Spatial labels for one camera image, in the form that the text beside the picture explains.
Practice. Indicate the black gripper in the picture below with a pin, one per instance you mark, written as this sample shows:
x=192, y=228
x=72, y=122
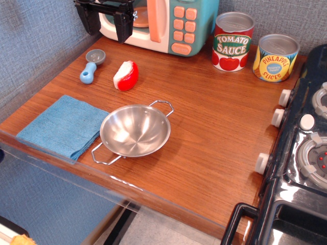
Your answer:
x=123, y=12

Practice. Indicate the red and white toy vegetable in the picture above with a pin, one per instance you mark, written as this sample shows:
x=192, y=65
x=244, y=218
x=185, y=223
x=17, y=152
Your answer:
x=127, y=76

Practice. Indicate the orange microwave turntable plate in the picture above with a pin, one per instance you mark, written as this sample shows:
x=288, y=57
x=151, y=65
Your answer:
x=142, y=17

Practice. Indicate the blue and grey toy scoop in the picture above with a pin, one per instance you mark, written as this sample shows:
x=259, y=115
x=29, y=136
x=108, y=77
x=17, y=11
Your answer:
x=94, y=58

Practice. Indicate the teal toy microwave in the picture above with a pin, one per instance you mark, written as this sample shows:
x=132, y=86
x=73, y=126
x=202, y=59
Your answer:
x=176, y=27

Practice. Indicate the blue folded cloth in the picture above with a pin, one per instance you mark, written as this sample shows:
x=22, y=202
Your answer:
x=67, y=128

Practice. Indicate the tomato sauce can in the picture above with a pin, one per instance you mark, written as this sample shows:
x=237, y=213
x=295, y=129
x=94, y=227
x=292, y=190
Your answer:
x=232, y=39

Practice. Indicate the pineapple slices can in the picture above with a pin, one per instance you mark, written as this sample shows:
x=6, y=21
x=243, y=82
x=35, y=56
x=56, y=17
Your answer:
x=275, y=57

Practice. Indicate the clear acrylic table guard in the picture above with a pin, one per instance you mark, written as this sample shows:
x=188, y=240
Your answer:
x=55, y=201

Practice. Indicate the white stove knob top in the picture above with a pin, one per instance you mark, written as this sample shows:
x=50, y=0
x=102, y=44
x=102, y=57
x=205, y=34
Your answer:
x=284, y=97

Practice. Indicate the white stove knob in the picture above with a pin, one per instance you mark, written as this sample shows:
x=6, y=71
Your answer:
x=284, y=97
x=277, y=117
x=261, y=163

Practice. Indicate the white stove knob middle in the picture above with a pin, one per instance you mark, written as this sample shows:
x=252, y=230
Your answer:
x=277, y=117

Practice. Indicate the white stove knob bottom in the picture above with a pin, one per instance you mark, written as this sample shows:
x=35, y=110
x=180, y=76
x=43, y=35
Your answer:
x=261, y=163

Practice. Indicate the white round stove button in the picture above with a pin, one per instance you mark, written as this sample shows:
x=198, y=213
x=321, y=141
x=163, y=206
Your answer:
x=307, y=122

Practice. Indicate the grey stove burner rear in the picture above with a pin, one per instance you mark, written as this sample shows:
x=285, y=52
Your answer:
x=318, y=106

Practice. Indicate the grey stove burner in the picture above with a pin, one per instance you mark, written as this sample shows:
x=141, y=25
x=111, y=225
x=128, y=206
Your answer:
x=311, y=159
x=318, y=106

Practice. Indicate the orange fuzzy object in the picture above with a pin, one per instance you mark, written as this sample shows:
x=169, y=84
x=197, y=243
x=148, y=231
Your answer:
x=22, y=240

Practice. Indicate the grey stove burner front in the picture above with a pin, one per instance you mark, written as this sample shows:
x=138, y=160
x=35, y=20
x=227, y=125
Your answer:
x=311, y=159

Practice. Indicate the black toy stove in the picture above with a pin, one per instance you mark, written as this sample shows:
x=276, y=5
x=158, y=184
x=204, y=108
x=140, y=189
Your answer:
x=292, y=209

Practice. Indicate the steel two-handled bowl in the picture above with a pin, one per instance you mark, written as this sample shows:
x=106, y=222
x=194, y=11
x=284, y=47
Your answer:
x=135, y=130

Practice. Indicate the black oven door handle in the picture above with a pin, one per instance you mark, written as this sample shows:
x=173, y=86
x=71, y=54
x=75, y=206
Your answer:
x=240, y=210

